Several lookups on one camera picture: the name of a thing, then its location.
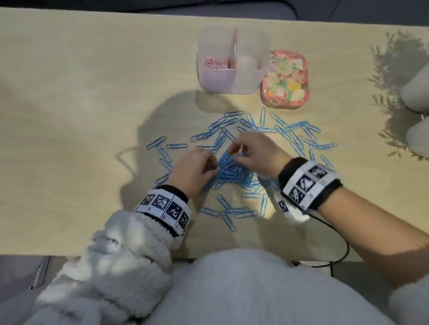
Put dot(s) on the person's left hand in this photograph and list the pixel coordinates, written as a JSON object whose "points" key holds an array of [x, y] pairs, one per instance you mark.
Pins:
{"points": [[191, 171]]}

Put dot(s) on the person's right hand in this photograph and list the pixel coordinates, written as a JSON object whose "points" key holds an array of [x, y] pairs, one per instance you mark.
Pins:
{"points": [[265, 153]]}

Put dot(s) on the person's right fingers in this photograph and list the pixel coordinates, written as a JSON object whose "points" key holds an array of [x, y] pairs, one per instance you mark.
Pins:
{"points": [[242, 142]]}

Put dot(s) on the person's left fingers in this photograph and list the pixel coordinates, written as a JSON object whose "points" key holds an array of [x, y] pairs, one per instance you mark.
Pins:
{"points": [[210, 164]]}

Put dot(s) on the person's left forearm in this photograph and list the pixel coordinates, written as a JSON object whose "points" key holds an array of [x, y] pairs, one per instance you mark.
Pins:
{"points": [[117, 264]]}

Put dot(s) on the person's right forearm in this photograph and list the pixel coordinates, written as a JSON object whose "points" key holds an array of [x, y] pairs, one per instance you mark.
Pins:
{"points": [[375, 232]]}

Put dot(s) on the pile of blue paper clips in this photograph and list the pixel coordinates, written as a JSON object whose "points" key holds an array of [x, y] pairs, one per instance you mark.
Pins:
{"points": [[235, 175]]}

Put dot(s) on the left wrist marker band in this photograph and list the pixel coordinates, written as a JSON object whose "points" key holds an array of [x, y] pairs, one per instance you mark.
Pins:
{"points": [[164, 206]]}

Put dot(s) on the wrist marker band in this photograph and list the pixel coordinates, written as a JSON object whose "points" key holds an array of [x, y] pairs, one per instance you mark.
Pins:
{"points": [[309, 182], [164, 206]]}

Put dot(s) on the clear plastic divided container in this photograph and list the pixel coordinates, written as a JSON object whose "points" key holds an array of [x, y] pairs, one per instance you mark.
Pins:
{"points": [[250, 65]]}

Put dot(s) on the right wrist marker band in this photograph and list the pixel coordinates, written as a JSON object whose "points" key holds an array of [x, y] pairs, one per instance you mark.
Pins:
{"points": [[309, 182]]}

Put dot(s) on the heap of pink paper clips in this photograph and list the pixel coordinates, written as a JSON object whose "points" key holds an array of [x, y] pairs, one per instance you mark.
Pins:
{"points": [[216, 62]]}

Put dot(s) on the white fluffy garment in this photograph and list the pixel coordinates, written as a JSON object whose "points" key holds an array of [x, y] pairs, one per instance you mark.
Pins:
{"points": [[263, 301]]}

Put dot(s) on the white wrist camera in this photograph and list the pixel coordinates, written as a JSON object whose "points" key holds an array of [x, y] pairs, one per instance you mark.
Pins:
{"points": [[292, 213]]}

